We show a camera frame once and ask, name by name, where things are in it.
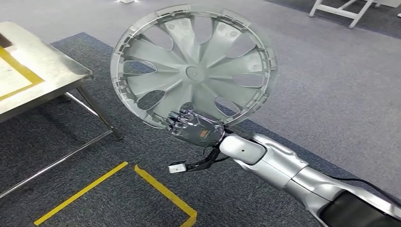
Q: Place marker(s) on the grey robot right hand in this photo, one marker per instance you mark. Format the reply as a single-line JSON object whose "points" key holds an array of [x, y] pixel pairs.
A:
{"points": [[200, 131]]}

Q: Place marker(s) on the silver plastic hubcap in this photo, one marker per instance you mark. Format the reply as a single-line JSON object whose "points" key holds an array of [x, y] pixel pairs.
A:
{"points": [[194, 73]]}

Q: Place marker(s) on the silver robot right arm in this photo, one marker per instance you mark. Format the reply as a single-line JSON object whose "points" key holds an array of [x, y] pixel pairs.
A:
{"points": [[275, 163]]}

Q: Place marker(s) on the stainless steel workbench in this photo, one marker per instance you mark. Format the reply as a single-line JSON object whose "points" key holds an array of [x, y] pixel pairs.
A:
{"points": [[47, 56]]}

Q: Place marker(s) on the yellow workbench tape marking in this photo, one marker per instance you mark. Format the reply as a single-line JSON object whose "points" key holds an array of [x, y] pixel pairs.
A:
{"points": [[25, 69]]}

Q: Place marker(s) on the yellow floor tape angle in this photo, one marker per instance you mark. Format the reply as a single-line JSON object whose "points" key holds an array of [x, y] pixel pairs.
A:
{"points": [[166, 191]]}

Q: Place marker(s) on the yellow floor tape strip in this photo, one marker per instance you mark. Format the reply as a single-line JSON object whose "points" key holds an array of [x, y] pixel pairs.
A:
{"points": [[81, 194]]}

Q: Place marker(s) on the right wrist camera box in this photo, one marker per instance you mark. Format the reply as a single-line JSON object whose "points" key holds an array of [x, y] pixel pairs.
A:
{"points": [[177, 167]]}

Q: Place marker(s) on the white frame table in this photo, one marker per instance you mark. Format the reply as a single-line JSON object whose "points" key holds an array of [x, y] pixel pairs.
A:
{"points": [[335, 11]]}

